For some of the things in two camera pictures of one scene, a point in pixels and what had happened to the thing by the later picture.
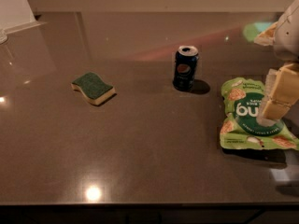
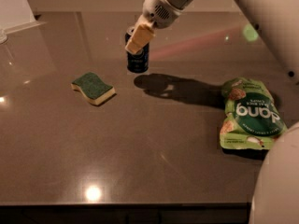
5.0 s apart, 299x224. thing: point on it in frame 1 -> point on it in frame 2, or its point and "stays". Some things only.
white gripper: [288, 36] -> [157, 9]
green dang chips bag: [241, 129] stays
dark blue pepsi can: [185, 67] -> [138, 62]
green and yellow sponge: [93, 87] stays
